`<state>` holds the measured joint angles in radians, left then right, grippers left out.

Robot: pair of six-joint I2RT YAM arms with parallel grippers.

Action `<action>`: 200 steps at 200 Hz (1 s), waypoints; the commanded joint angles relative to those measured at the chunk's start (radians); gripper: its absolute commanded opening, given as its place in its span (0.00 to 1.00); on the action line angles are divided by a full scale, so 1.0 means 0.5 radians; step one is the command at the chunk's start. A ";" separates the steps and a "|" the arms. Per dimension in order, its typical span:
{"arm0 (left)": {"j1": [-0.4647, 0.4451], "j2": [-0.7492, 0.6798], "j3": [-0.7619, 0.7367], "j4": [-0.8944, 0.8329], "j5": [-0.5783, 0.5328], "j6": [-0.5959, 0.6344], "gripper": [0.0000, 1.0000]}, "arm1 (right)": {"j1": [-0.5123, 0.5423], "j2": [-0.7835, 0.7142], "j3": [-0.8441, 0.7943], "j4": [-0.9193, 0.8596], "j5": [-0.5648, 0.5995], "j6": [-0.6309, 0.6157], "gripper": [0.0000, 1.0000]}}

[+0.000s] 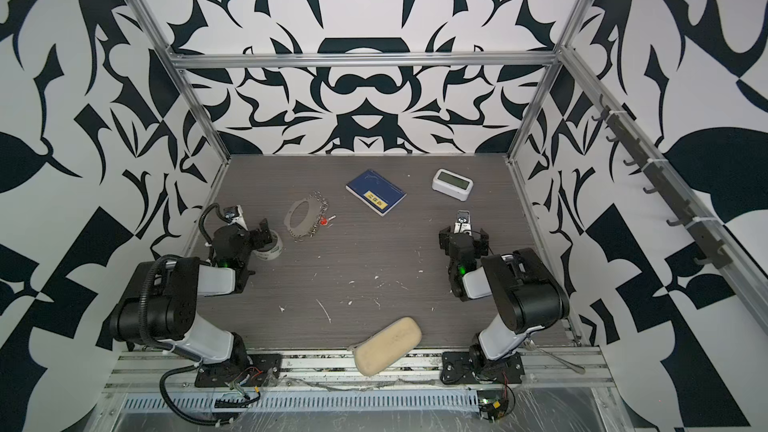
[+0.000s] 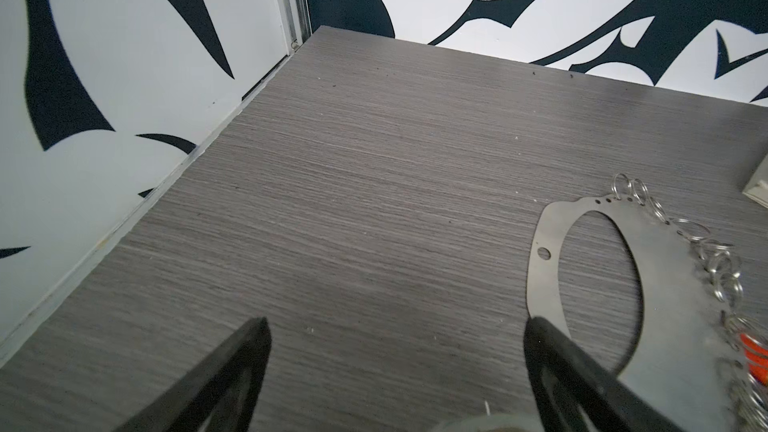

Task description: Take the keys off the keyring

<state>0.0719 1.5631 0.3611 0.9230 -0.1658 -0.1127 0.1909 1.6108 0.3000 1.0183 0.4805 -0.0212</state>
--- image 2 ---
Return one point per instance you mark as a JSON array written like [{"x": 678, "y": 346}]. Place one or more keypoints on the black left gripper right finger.
[{"x": 572, "y": 390}]

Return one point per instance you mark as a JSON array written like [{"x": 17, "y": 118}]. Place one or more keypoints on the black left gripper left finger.
[{"x": 220, "y": 393}]

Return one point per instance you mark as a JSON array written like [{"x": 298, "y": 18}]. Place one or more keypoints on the red plastic key tag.
[{"x": 756, "y": 355}]

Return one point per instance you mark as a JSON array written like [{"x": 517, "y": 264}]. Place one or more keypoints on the white digital clock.
[{"x": 756, "y": 189}]

